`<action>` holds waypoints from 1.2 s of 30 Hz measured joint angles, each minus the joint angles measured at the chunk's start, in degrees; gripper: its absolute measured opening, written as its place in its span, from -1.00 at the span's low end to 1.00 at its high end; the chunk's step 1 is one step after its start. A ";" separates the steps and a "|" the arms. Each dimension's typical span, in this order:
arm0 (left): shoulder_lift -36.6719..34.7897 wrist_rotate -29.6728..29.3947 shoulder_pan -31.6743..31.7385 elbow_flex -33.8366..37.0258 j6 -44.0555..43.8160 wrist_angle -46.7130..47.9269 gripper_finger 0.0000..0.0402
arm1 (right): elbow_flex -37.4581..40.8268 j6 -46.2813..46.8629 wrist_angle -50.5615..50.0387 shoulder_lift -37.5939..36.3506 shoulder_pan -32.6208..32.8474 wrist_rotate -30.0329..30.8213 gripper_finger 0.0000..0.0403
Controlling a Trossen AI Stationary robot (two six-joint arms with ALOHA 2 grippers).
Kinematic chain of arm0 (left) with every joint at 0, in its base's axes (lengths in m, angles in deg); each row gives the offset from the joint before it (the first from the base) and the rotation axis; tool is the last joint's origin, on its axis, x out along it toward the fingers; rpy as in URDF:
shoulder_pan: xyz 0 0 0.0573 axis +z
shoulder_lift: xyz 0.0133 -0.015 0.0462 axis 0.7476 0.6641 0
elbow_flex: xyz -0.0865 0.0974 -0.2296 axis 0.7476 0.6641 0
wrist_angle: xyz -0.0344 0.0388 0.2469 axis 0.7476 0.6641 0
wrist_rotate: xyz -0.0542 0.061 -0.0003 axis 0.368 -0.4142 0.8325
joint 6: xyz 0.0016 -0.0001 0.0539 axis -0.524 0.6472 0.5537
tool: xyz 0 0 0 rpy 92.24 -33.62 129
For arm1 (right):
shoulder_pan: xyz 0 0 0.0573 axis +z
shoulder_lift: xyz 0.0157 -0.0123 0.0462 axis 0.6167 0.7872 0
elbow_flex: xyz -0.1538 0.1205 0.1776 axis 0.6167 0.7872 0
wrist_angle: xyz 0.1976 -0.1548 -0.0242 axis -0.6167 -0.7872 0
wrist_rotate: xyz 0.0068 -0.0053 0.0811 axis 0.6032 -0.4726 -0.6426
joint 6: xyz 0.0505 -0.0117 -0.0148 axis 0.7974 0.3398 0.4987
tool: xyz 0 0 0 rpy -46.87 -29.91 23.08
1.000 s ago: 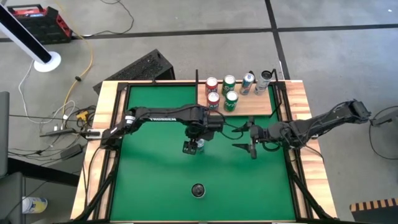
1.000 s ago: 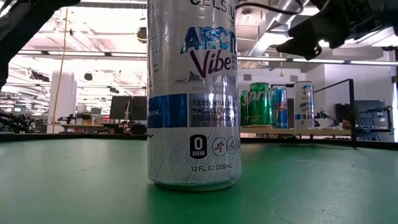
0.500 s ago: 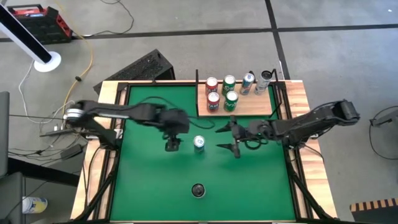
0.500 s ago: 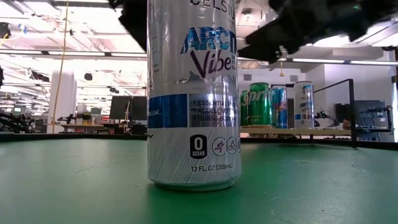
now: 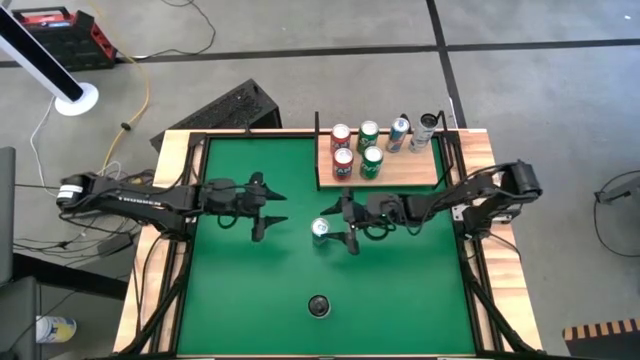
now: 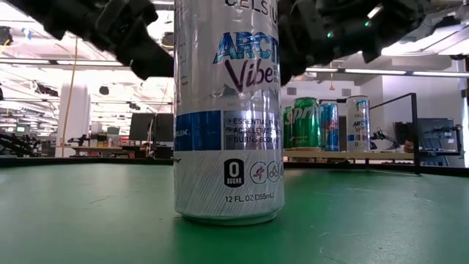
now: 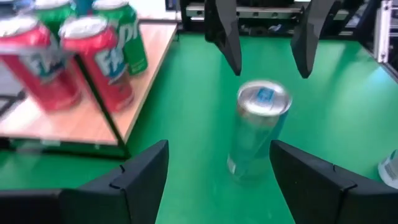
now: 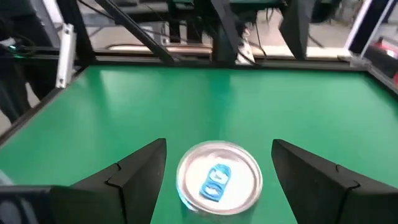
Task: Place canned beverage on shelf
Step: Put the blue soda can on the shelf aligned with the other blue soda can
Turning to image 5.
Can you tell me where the white floor cable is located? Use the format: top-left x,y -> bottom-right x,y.
28,96 -> 124,199

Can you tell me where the black floor cable loop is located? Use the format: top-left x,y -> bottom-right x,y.
592,169 -> 640,260

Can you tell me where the black perforated computer case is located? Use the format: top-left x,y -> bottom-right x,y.
149,78 -> 283,151

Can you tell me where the grey cabinet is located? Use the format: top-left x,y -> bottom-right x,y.
0,146 -> 16,286

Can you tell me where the red Fanta can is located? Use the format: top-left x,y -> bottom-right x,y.
332,147 -> 355,181
329,123 -> 353,154

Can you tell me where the white floor stand round base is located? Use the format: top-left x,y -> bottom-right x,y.
0,4 -> 100,118

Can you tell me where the grey metal stand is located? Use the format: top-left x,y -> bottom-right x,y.
593,174 -> 640,205

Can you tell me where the blue Red Bull can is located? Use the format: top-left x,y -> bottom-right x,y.
385,117 -> 411,154
310,217 -> 331,247

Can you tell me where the yellow power cable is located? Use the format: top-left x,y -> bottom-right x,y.
88,0 -> 151,176

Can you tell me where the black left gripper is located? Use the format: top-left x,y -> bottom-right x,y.
204,171 -> 289,243

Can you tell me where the black power adapter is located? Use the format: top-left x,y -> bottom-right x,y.
96,232 -> 135,259

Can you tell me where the white Celsius Arctic Vibe can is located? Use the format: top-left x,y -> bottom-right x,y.
307,294 -> 332,320
408,112 -> 440,154

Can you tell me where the green table mat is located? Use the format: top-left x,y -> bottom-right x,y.
175,135 -> 477,357

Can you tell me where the green Sprite can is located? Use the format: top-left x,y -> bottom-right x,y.
358,145 -> 385,180
356,119 -> 381,154

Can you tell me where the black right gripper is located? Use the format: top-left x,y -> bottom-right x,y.
321,188 -> 407,256

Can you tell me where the orange black striped box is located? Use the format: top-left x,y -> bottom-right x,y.
562,318 -> 640,360

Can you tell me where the red black toolbox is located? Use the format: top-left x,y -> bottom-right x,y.
10,5 -> 119,73

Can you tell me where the white yellow wipes canister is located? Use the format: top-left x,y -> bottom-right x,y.
35,315 -> 78,345

